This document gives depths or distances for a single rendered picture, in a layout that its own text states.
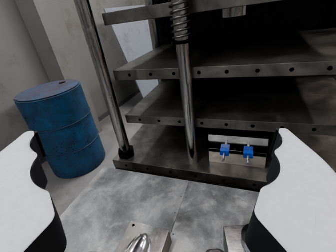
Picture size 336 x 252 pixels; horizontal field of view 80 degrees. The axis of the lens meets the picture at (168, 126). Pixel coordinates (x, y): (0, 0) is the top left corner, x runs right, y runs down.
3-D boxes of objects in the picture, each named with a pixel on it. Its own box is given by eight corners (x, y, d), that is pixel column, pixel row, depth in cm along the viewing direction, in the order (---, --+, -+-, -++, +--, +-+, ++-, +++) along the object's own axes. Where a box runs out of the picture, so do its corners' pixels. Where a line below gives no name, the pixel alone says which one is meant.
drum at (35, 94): (84, 142, 299) (57, 76, 250) (116, 151, 266) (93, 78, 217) (42, 171, 252) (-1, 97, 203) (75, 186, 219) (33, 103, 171)
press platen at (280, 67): (407, 73, 64) (414, 57, 61) (115, 80, 103) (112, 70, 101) (333, 36, 122) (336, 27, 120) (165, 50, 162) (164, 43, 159)
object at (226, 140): (265, 168, 99) (269, 139, 90) (209, 161, 108) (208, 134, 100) (261, 119, 138) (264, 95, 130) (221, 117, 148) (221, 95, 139)
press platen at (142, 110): (377, 139, 76) (382, 127, 74) (126, 123, 116) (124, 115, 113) (323, 77, 135) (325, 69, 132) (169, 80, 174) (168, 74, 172)
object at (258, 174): (397, 212, 78) (404, 202, 75) (114, 167, 124) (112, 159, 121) (331, 113, 144) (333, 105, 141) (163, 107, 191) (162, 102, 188)
